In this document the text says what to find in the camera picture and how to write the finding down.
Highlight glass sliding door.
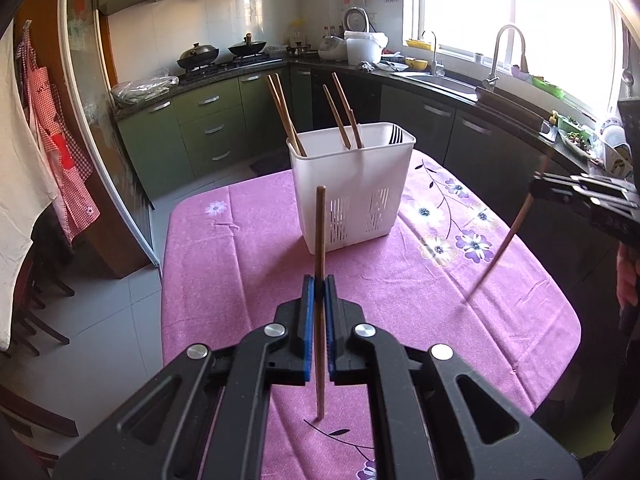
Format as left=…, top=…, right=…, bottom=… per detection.
left=57, top=0, right=166, bottom=278

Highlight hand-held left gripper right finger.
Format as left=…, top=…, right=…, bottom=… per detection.
left=324, top=274, right=583, bottom=480

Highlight white rice cooker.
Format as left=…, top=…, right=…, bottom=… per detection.
left=318, top=36, right=348, bottom=62

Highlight kitchen window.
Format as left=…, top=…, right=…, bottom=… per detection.
left=402, top=0, right=640, bottom=121

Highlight red checked apron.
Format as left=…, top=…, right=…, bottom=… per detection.
left=15, top=22, right=101, bottom=246

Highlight white hanging cloth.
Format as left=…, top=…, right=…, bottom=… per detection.
left=0, top=25, right=61, bottom=353

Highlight wooden chopstick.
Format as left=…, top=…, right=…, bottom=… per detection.
left=331, top=73, right=364, bottom=150
left=465, top=152, right=548, bottom=306
left=267, top=74, right=305, bottom=157
left=322, top=84, right=352, bottom=150
left=274, top=72, right=308, bottom=157
left=314, top=186, right=328, bottom=420

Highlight white plastic container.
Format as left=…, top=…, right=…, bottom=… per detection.
left=344, top=31, right=390, bottom=67

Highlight green plastic basket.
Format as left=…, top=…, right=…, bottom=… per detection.
left=530, top=75, right=566, bottom=100

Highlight green kitchen cabinets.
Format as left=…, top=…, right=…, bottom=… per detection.
left=115, top=62, right=621, bottom=261

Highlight green tray of vegetables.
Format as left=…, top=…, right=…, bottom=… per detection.
left=556, top=115, right=598, bottom=153

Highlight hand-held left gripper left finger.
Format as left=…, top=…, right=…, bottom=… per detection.
left=52, top=274, right=317, bottom=480

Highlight dark wooden chair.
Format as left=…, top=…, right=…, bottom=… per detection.
left=10, top=210, right=76, bottom=356
left=0, top=385, right=81, bottom=466

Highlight person's right hand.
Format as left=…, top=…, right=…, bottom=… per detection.
left=616, top=247, right=640, bottom=311

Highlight steel kitchen sink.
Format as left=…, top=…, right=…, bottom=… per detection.
left=392, top=71, right=488, bottom=96

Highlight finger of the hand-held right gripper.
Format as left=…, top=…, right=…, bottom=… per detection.
left=529, top=180, right=640, bottom=216
left=534, top=172, right=638, bottom=196

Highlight white plastic utensil holder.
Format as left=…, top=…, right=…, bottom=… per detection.
left=286, top=121, right=417, bottom=256

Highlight black wok with lid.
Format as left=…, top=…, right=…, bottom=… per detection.
left=176, top=42, right=221, bottom=68

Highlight pink floral tablecloth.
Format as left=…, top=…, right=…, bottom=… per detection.
left=161, top=147, right=583, bottom=480

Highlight clear plastic bag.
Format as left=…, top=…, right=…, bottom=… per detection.
left=110, top=76, right=180, bottom=107

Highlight small steel faucet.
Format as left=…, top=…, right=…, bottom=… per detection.
left=421, top=30, right=446, bottom=77

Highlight black gas stove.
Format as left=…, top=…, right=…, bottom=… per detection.
left=177, top=56, right=285, bottom=85

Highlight tall steel faucet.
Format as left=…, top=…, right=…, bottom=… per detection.
left=482, top=24, right=528, bottom=92

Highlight white bowl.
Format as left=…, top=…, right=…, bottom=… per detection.
left=600, top=119, right=628, bottom=148

